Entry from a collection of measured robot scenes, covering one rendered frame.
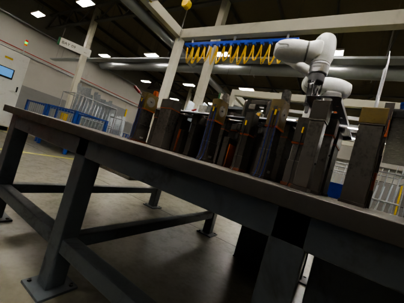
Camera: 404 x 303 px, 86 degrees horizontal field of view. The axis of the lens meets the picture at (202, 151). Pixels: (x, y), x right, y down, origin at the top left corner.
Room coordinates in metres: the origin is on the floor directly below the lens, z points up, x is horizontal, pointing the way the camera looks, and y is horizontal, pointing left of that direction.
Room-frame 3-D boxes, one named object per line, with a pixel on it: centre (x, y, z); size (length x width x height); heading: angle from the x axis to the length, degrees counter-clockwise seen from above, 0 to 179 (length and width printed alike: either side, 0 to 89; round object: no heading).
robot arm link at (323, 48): (1.08, -0.44, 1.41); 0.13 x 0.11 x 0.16; 71
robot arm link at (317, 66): (1.07, -0.45, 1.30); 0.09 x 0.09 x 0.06
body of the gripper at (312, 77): (1.07, -0.45, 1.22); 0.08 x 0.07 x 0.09; 140
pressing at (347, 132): (1.38, -0.07, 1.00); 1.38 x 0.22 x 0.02; 51
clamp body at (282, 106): (0.94, -0.27, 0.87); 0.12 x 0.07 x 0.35; 141
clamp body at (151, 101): (1.59, 0.49, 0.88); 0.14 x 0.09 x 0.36; 141
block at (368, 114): (0.80, -0.58, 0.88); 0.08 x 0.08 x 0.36; 51
